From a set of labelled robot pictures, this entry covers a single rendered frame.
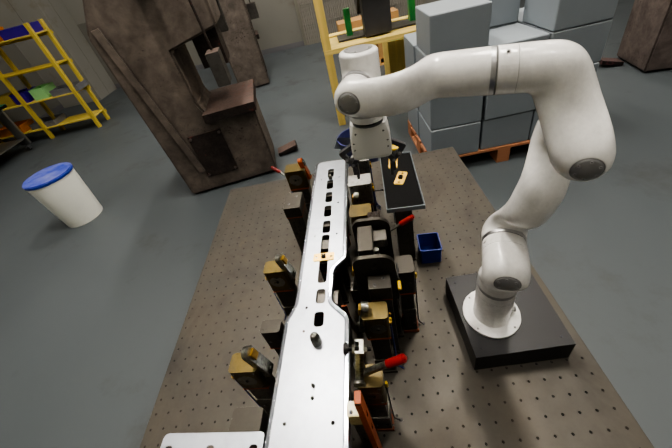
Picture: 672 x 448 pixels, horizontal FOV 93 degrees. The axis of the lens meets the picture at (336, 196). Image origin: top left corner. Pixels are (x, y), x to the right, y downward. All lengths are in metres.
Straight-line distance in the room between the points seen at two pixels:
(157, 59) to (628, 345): 3.88
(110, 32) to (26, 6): 6.90
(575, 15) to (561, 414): 2.62
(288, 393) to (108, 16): 3.12
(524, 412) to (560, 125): 0.93
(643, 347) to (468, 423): 1.37
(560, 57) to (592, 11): 2.57
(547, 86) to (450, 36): 2.10
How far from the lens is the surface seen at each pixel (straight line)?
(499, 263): 0.96
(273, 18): 9.19
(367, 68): 0.71
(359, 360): 0.85
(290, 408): 1.05
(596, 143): 0.72
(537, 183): 0.86
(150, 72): 3.50
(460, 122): 3.08
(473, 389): 1.34
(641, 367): 2.39
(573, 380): 1.43
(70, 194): 4.53
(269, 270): 1.26
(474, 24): 2.82
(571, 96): 0.72
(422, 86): 0.67
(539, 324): 1.38
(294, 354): 1.10
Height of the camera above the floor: 1.95
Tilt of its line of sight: 38 degrees down
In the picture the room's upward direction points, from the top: 14 degrees counter-clockwise
